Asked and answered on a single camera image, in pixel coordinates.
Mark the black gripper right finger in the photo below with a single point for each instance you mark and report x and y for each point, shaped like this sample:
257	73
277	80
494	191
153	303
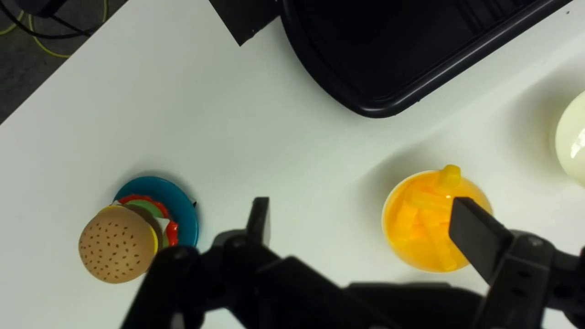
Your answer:
518	279

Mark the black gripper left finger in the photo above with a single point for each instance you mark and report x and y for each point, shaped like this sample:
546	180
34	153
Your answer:
202	279

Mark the small cream plastic bowl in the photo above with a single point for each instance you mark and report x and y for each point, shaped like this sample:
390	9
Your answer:
414	230
573	138

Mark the toy burger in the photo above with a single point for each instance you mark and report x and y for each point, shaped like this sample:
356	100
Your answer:
116	243

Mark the black plastic tray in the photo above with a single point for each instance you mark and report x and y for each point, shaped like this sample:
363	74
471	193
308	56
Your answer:
396	47

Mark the black tape piece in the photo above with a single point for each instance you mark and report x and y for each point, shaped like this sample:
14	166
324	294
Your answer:
244	18

